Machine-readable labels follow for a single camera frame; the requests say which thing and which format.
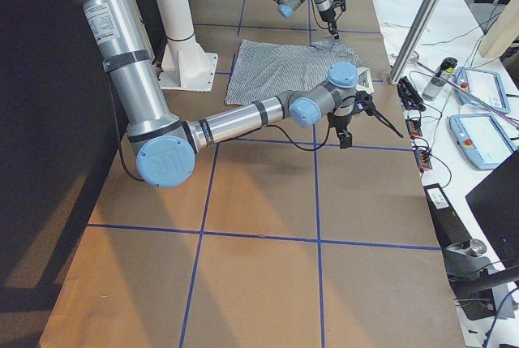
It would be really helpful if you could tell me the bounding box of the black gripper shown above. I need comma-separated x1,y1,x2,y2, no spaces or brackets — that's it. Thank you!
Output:
331,110,352,149
324,13,339,40

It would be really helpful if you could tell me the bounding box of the striped polo shirt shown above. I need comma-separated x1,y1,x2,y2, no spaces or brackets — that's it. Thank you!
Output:
225,37,362,105

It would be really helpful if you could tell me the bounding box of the orange terminal block far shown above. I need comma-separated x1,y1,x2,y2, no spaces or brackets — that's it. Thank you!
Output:
405,118,423,140

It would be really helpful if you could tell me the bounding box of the orange terminal block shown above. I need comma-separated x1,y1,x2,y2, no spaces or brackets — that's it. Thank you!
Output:
411,137,432,177
405,118,423,140

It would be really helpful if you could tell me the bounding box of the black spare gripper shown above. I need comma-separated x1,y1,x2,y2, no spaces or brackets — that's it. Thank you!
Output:
397,76,426,112

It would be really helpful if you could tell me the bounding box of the orange terminal block near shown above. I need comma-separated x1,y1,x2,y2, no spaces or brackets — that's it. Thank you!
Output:
411,137,432,177

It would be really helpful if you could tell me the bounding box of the clear water bottle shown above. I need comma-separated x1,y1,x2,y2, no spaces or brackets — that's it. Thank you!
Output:
422,57,458,101

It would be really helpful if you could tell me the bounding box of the near teach pendant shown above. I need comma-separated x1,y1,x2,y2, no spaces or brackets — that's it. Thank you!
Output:
448,113,517,170

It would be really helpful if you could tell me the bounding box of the teach pendant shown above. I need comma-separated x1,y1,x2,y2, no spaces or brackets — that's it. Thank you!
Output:
455,67,511,114
448,113,517,170

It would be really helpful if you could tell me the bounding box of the black power box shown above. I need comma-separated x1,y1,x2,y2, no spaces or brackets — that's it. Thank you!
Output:
423,183,471,248

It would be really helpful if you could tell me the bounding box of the far teach pendant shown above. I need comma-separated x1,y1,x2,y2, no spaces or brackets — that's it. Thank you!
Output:
455,67,511,114

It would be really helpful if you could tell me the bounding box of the black monitor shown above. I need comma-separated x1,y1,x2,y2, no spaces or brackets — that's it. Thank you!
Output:
465,152,519,267

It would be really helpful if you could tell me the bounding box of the metal rod tool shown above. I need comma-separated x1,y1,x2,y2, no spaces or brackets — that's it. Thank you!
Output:
416,61,518,130

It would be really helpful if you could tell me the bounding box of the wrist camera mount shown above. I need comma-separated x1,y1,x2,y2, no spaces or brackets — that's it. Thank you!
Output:
331,0,346,13
352,91,376,116

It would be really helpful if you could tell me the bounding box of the aluminium frame post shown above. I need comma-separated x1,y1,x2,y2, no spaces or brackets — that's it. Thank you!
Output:
388,0,439,84

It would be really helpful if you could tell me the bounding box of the white pedestal column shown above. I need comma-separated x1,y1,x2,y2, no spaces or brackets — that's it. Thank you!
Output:
157,0,218,92

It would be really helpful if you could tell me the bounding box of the wooden post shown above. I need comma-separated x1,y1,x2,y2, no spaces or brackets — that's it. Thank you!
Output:
481,0,519,60

